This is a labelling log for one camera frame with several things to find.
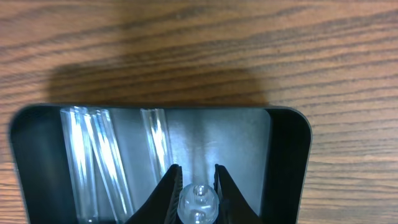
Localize black tray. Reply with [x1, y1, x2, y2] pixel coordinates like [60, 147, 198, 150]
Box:
[8, 103, 313, 224]

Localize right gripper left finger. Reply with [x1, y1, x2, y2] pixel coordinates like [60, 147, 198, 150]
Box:
[124, 164, 183, 224]

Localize clear test tube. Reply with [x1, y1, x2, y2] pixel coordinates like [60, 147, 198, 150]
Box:
[83, 107, 136, 224]
[59, 106, 100, 224]
[176, 182, 220, 224]
[139, 108, 175, 187]

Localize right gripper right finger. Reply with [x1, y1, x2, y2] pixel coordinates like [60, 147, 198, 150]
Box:
[213, 164, 264, 224]

